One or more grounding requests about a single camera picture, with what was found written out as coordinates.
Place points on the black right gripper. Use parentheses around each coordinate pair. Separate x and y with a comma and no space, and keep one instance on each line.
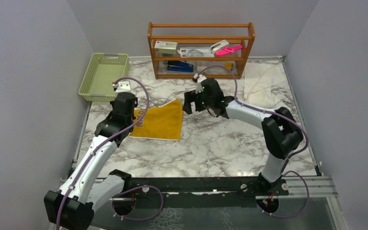
(190,97)

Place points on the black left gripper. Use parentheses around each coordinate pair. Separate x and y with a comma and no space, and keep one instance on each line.
(112,104)

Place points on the yellow brown bear towel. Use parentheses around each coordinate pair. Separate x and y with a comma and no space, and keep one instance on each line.
(160,123)

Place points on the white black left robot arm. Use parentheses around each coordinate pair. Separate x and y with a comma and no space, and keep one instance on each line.
(74,204)

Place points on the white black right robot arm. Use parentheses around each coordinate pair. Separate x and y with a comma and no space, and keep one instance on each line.
(281,132)

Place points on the blue black stapler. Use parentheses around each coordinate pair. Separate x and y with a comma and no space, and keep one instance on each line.
(180,66)

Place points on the green plastic basket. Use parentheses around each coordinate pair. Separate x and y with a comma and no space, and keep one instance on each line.
(102,70)

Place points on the small yellow block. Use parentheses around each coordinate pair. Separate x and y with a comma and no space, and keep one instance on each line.
(229,66)

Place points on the white green box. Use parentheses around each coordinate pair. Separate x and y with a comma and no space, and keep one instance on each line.
(165,47)

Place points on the white stapler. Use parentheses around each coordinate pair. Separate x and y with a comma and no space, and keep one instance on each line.
(219,46)

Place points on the wooden shelf rack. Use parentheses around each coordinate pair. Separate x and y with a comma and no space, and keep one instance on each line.
(201,35)

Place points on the cream white towel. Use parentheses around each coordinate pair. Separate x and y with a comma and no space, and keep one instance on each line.
(266,85)

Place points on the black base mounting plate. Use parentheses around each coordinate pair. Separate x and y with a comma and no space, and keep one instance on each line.
(193,192)

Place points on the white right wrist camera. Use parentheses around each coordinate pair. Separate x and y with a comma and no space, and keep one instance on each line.
(199,78)

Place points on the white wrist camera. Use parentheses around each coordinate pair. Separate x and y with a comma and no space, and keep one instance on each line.
(199,78)
(121,86)

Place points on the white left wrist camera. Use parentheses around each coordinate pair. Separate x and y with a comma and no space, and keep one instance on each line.
(121,86)

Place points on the aluminium rail frame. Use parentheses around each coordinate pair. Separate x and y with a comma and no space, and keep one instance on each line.
(303,208)

